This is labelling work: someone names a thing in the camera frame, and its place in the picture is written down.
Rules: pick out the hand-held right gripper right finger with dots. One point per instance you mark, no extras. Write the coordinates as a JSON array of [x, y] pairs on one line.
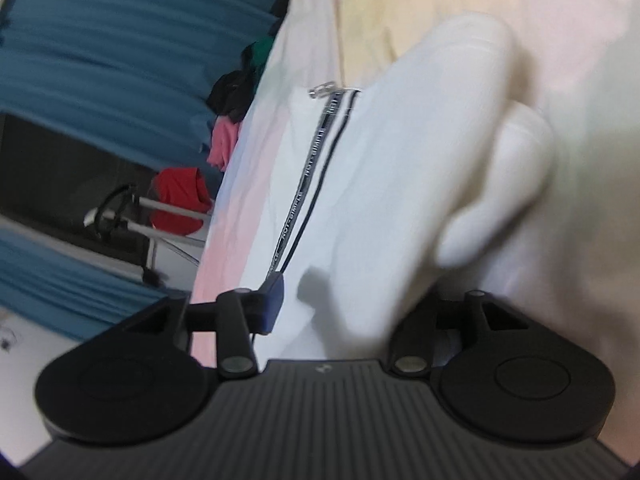
[[475, 312]]

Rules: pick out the black garment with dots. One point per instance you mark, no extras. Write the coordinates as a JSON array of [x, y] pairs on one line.
[[232, 92]]

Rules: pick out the blue curtain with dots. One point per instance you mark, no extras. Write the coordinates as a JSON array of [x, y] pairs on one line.
[[115, 45], [60, 290]]

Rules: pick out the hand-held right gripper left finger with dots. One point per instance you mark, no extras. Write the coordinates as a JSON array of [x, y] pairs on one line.
[[274, 301]]

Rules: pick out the pink garment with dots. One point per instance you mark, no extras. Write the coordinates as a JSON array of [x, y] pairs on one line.
[[224, 142]]

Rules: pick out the metal drying rack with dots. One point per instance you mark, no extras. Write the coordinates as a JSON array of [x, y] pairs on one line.
[[165, 207]]

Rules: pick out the white garment with striped trim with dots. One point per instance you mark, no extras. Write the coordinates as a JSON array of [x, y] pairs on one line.
[[400, 160]]

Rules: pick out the dark window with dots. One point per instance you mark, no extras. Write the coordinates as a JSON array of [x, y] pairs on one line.
[[55, 170]]

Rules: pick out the red garment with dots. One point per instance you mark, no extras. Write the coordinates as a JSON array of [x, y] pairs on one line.
[[177, 200]]

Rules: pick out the green garment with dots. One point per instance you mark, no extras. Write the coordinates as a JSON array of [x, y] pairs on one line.
[[260, 54]]

